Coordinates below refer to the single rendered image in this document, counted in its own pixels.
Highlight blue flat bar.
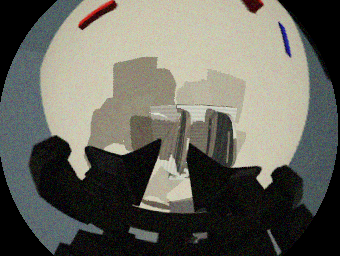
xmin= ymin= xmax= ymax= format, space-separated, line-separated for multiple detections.
xmin=279 ymin=22 xmax=292 ymax=58

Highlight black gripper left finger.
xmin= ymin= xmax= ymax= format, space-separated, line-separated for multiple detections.
xmin=85 ymin=139 xmax=162 ymax=206

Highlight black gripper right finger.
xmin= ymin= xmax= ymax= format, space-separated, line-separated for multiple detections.
xmin=187 ymin=144 xmax=262 ymax=213

